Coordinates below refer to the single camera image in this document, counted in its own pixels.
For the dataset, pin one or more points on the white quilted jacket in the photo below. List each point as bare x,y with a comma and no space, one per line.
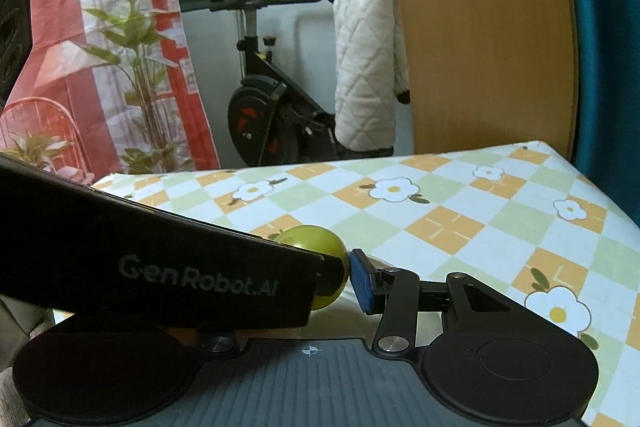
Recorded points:
365,57

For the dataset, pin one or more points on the green jujube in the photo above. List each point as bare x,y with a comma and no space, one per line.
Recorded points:
310,239

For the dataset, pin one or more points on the wooden board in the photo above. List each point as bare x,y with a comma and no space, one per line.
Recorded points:
475,32

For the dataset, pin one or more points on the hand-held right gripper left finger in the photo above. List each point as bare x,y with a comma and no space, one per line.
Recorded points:
218,342

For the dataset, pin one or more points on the red printed wall backdrop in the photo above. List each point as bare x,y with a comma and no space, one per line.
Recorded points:
60,7

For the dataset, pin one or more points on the black exercise bike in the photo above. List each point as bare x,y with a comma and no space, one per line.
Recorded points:
255,107

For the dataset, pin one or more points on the checked floral tablecloth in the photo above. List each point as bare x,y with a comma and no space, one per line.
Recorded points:
450,187

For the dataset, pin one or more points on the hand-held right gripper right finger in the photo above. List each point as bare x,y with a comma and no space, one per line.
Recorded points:
364,284

